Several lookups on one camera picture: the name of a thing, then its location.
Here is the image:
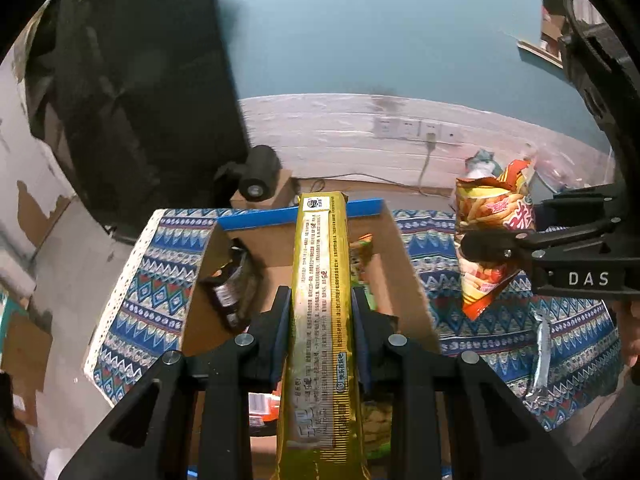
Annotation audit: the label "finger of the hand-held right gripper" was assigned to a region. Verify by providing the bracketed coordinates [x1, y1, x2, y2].
[535, 185, 621, 233]
[460, 220, 621, 264]

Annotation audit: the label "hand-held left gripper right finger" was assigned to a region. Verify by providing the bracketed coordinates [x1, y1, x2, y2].
[350, 285, 583, 480]

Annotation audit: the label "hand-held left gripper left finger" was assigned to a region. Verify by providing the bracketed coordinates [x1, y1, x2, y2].
[57, 285, 293, 480]

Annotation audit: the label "red orange fries snack bag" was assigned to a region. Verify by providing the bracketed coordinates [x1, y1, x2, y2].
[454, 157, 538, 321]

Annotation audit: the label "long gold snack box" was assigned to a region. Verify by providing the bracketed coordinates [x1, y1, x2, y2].
[272, 190, 373, 480]

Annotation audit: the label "dark snack bag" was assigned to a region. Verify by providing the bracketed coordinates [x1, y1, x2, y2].
[199, 237, 261, 333]

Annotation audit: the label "green and orange snack packet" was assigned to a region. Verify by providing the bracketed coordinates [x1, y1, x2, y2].
[350, 232, 386, 311]

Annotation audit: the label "cardboard box with blue rim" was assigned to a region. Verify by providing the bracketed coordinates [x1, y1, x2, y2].
[180, 199, 443, 480]

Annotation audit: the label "person's right hand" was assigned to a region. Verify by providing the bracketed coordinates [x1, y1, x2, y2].
[615, 300, 640, 368]

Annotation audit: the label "clear plastic bag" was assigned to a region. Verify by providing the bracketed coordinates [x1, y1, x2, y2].
[525, 142, 608, 193]

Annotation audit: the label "yellow green snack bag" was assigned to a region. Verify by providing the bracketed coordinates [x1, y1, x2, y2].
[362, 400, 398, 461]

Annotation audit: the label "white and green snack bag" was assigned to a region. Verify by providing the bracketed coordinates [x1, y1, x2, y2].
[465, 149, 498, 178]

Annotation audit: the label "silver snack packet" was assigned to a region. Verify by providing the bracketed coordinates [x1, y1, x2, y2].
[522, 307, 553, 411]

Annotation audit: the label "blue patterned cloth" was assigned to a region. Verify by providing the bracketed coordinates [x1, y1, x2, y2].
[84, 207, 628, 433]

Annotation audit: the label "wooden shelf board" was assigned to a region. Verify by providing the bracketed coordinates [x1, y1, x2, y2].
[516, 5, 566, 68]

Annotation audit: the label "black cylindrical device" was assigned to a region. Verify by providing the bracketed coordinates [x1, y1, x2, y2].
[215, 145, 281, 201]

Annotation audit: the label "flat cardboard pieces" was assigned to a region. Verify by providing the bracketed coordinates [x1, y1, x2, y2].
[0, 310, 53, 426]

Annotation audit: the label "black chair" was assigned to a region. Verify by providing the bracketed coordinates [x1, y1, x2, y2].
[25, 0, 251, 246]

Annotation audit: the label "black cable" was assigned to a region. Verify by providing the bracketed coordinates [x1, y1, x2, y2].
[295, 132, 458, 198]

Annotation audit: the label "black curved frame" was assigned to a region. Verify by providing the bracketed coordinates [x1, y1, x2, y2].
[540, 0, 640, 171]

